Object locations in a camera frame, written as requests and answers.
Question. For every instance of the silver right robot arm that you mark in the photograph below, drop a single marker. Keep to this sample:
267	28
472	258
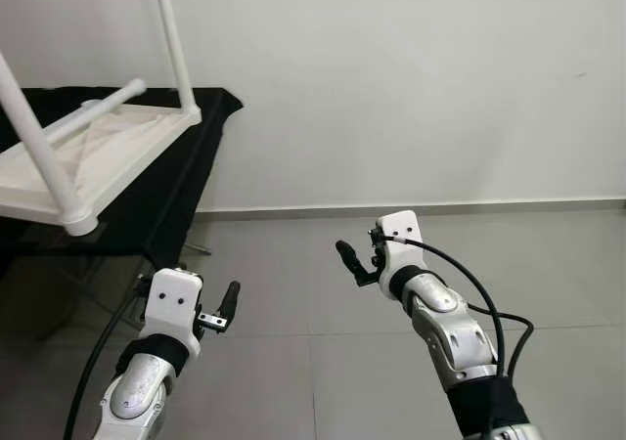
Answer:
450	332

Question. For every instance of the white plastic children table top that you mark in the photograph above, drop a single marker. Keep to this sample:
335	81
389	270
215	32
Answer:
117	147

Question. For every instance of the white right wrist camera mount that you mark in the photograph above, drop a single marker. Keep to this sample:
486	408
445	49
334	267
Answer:
401	235

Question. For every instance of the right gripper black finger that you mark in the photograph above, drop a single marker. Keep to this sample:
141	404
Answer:
350	262

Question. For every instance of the grey metal table foot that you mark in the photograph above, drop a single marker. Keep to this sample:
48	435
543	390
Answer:
196	248

